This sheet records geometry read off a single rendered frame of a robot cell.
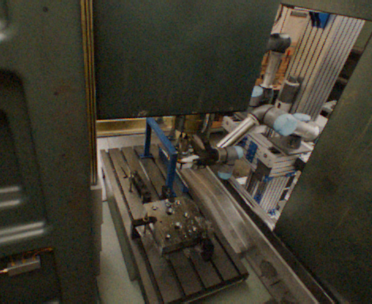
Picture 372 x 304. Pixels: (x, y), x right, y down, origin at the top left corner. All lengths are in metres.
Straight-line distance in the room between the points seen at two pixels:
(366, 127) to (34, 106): 1.22
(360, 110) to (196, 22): 0.81
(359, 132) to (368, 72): 0.25
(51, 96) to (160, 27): 0.40
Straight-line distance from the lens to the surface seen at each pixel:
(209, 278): 1.36
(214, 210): 1.87
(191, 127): 1.11
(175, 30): 0.88
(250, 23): 1.02
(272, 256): 1.88
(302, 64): 2.16
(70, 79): 0.61
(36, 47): 0.59
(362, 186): 1.41
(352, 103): 1.39
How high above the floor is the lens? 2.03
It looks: 33 degrees down
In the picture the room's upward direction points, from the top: 10 degrees clockwise
